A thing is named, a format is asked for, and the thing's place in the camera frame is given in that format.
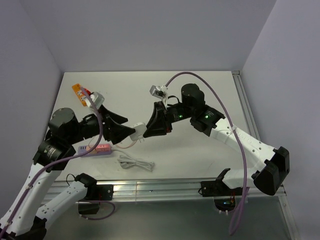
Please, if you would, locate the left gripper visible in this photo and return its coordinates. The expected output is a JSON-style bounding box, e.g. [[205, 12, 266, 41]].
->
[[66, 103, 135, 145]]

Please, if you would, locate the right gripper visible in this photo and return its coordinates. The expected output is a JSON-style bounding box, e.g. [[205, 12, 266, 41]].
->
[[142, 101, 194, 138]]

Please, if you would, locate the pink plug adapter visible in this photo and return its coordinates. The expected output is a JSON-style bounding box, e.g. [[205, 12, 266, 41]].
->
[[95, 143, 112, 153]]

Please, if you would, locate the small pink charger plug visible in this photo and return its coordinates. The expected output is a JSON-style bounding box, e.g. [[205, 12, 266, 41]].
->
[[86, 145, 97, 154]]

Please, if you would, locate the purple power strip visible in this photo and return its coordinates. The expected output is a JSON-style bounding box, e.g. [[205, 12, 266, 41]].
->
[[77, 145, 112, 157]]

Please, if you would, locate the orange power strip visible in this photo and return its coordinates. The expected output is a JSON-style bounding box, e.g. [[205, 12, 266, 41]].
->
[[72, 83, 87, 107]]

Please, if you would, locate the small white plug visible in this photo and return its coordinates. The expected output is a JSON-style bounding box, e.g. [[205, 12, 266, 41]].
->
[[129, 122, 147, 146]]

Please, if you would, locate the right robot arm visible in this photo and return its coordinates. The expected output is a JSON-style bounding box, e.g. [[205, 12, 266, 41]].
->
[[143, 83, 290, 196]]

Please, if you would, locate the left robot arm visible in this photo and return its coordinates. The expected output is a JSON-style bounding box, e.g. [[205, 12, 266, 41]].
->
[[0, 105, 135, 240]]

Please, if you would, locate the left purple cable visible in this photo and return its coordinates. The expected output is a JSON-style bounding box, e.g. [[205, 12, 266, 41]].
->
[[0, 87, 117, 240]]

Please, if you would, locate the purple cable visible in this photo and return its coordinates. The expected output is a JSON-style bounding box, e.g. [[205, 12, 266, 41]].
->
[[0, 87, 117, 240], [164, 71, 250, 236]]

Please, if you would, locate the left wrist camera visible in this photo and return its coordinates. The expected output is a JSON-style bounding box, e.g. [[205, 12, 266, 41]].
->
[[84, 88, 105, 110]]

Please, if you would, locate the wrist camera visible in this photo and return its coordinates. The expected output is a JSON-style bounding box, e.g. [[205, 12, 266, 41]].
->
[[149, 85, 169, 109], [84, 88, 105, 110]]

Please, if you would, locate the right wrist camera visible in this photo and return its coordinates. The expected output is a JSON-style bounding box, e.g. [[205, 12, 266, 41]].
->
[[149, 85, 169, 109]]

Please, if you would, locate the purple strip white cord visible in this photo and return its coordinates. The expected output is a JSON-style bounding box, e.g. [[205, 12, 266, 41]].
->
[[113, 149, 156, 173]]

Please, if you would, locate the aluminium front rail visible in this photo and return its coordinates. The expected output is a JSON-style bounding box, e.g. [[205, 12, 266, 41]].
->
[[41, 178, 283, 205]]

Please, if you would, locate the aluminium rail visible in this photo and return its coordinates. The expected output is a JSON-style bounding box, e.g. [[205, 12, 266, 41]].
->
[[231, 70, 301, 240], [41, 178, 283, 205]]

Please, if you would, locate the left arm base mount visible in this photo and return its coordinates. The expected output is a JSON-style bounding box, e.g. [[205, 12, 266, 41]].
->
[[77, 184, 116, 218]]

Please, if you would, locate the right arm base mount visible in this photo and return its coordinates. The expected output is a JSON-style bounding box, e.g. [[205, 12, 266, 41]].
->
[[198, 180, 242, 213]]

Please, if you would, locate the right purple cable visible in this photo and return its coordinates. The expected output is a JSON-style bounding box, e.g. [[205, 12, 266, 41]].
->
[[164, 71, 250, 236]]

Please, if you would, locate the aluminium right rail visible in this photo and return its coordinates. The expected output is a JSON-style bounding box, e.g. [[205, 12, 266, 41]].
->
[[231, 70, 301, 240]]

